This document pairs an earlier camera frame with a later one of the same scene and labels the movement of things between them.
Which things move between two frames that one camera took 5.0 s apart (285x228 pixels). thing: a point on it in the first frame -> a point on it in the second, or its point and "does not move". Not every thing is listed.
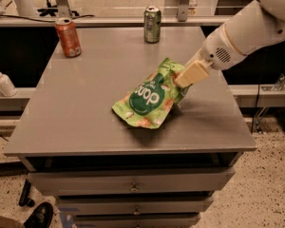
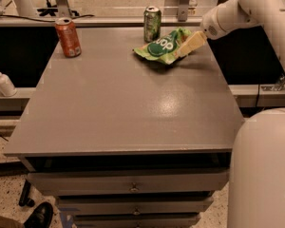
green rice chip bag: (153, 97) -> (164, 47)
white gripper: (216, 50) -> (211, 25)
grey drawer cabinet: (106, 171) does not move
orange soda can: (68, 37) does not move
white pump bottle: (3, 82) does not move
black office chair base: (48, 10) does not move
